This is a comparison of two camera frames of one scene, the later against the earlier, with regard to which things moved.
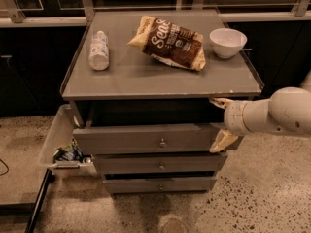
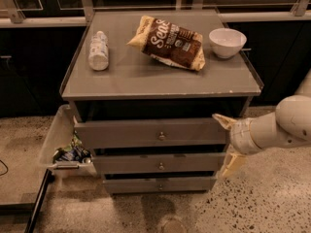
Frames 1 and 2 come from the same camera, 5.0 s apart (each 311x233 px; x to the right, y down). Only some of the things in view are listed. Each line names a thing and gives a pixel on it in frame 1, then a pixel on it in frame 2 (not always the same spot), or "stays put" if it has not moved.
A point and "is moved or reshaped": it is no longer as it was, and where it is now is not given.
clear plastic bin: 59,150 stays put
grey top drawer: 145,139 is moved or reshaped
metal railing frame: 71,5 stays put
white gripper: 233,117 to 240,136
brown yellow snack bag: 170,44 stays put
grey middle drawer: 159,163 stays put
